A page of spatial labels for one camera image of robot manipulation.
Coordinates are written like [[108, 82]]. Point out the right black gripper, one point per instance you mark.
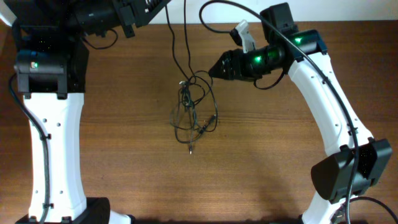
[[231, 55]]

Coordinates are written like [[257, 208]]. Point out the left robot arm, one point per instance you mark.
[[49, 86]]

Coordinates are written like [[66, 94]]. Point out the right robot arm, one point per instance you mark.
[[354, 160]]

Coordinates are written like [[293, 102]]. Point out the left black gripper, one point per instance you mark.
[[127, 19]]

